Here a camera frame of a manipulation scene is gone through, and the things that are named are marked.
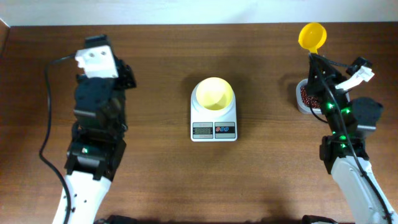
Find white digital kitchen scale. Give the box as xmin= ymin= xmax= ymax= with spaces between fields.
xmin=190 ymin=85 xmax=238 ymax=142

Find yellow plastic scoop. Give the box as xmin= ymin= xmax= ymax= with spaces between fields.
xmin=298 ymin=22 xmax=327 ymax=54

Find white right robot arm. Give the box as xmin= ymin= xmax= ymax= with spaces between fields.
xmin=305 ymin=53 xmax=397 ymax=223

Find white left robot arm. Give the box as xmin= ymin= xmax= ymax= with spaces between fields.
xmin=53 ymin=55 xmax=136 ymax=223

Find yellow plastic bowl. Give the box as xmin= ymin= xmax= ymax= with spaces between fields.
xmin=195 ymin=77 xmax=233 ymax=111

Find red beans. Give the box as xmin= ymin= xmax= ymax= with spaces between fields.
xmin=300 ymin=86 xmax=320 ymax=109

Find clear plastic container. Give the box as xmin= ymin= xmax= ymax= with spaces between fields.
xmin=295 ymin=78 xmax=350 ymax=114

